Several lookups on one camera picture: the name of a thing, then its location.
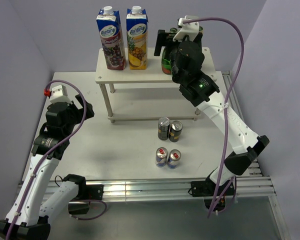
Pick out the silver blue energy can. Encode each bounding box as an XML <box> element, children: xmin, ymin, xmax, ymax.
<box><xmin>155</xmin><ymin>147</ymin><xmax>168</xmax><ymax>167</ymax></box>

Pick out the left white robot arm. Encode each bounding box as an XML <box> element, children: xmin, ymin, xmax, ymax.
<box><xmin>0</xmin><ymin>94</ymin><xmax>95</xmax><ymax>240</ymax></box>

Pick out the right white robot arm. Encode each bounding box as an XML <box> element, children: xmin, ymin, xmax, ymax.
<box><xmin>154</xmin><ymin>29</ymin><xmax>270</xmax><ymax>195</ymax></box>

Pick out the aluminium rail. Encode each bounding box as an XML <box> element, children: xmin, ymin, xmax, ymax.
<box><xmin>221</xmin><ymin>71</ymin><xmax>291</xmax><ymax>240</ymax></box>
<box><xmin>17</xmin><ymin>178</ymin><xmax>276</xmax><ymax>203</ymax></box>

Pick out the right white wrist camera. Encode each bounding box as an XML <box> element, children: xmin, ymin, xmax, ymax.
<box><xmin>172</xmin><ymin>15</ymin><xmax>200</xmax><ymax>42</ymax></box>

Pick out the dark can yellow label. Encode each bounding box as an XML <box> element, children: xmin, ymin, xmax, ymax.
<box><xmin>169</xmin><ymin>120</ymin><xmax>183</xmax><ymax>143</ymax></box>

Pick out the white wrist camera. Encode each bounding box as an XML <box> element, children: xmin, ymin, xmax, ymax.
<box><xmin>43</xmin><ymin>84</ymin><xmax>72</xmax><ymax>104</ymax></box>
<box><xmin>172</xmin><ymin>15</ymin><xmax>200</xmax><ymax>42</ymax></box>

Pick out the dark can open top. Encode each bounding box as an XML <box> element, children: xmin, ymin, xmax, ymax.
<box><xmin>157</xmin><ymin>117</ymin><xmax>171</xmax><ymax>141</ymax></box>

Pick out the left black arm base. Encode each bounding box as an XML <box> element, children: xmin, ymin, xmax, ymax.
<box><xmin>68</xmin><ymin>184</ymin><xmax>104</xmax><ymax>216</ymax></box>

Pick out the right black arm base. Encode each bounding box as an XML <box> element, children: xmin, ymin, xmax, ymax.
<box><xmin>190</xmin><ymin>174</ymin><xmax>236</xmax><ymax>215</ymax></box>

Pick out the white two-tier shelf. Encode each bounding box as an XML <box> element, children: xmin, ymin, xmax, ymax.
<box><xmin>94</xmin><ymin>47</ymin><xmax>218</xmax><ymax>124</ymax></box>

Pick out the grape juice carton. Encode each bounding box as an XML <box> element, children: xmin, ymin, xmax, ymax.
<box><xmin>96</xmin><ymin>6</ymin><xmax>126</xmax><ymax>71</ymax></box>

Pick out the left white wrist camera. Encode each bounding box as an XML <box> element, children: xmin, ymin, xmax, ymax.
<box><xmin>43</xmin><ymin>84</ymin><xmax>72</xmax><ymax>104</ymax></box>

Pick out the aluminium rail right side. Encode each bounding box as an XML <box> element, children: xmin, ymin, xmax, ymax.
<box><xmin>221</xmin><ymin>71</ymin><xmax>291</xmax><ymax>240</ymax></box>

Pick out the aluminium rail front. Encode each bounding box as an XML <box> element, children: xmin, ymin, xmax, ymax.
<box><xmin>17</xmin><ymin>178</ymin><xmax>276</xmax><ymax>203</ymax></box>

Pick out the pineapple juice carton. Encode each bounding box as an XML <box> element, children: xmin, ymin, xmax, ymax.
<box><xmin>126</xmin><ymin>5</ymin><xmax>148</xmax><ymax>70</ymax></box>

